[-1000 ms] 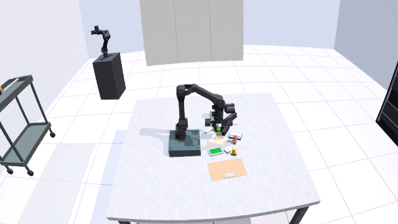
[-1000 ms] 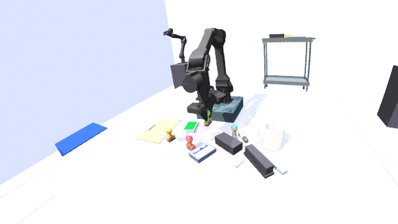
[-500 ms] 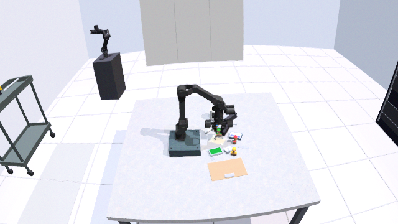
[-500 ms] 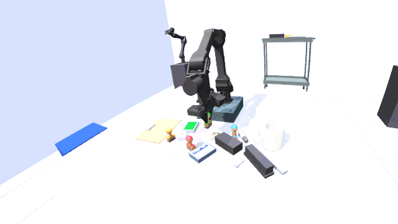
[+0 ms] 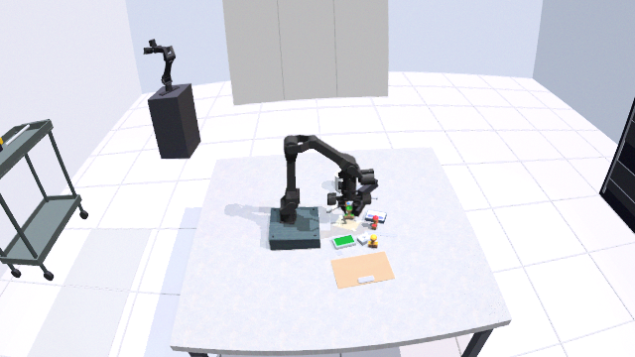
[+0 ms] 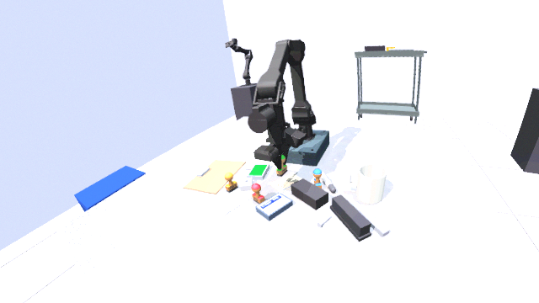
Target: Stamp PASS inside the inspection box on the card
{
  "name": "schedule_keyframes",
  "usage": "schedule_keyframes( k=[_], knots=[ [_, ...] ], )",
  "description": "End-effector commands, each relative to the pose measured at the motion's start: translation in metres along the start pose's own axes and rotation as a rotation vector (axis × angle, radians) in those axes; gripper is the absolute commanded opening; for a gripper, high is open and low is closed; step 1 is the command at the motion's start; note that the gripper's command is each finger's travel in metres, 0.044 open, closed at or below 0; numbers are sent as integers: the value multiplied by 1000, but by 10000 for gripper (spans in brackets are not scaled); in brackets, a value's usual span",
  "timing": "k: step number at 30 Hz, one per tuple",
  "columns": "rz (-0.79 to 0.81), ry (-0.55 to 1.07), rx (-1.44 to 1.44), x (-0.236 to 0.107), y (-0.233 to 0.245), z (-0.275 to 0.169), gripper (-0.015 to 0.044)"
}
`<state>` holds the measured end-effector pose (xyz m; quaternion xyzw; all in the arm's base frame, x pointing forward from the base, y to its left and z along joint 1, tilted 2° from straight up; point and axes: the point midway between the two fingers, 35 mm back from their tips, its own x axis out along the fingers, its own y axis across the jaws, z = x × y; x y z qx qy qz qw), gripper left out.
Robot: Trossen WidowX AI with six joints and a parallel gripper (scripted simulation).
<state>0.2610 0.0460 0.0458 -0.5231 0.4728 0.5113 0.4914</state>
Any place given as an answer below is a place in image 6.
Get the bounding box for green-topped pass stamp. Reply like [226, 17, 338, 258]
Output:
[276, 155, 288, 177]

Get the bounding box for white cylinder with dark grey cap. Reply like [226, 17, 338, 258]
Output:
[321, 170, 336, 194]

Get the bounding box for rubber stamp with red handle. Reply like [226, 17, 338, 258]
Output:
[252, 183, 265, 205]

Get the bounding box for yellow-handled rubber stamp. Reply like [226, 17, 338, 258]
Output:
[225, 173, 238, 193]

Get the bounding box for white mug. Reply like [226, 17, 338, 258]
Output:
[346, 164, 387, 205]

